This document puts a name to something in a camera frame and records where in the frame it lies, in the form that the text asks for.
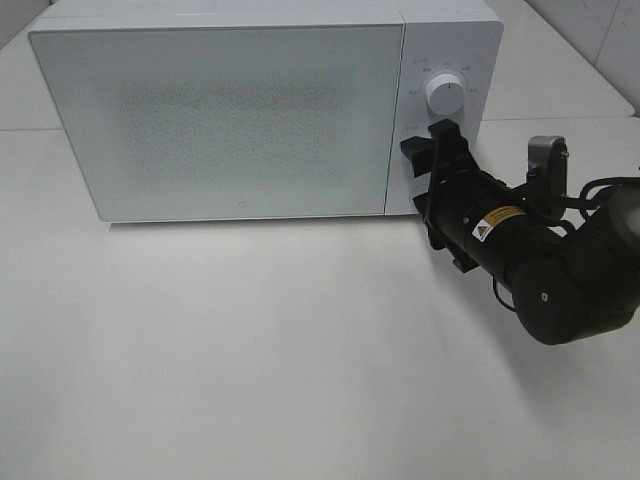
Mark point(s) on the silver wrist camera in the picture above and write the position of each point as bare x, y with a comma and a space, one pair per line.
546, 179

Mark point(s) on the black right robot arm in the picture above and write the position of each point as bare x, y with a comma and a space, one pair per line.
570, 264

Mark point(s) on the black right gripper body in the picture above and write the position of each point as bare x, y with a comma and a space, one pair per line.
461, 196

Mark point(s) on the upper white microwave knob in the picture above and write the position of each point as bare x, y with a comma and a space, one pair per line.
445, 92

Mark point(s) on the white microwave oven body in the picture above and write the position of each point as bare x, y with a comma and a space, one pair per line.
463, 36

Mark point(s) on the white microwave door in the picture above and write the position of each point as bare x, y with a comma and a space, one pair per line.
195, 124

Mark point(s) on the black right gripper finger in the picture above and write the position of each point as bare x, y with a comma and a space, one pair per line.
450, 146
421, 153

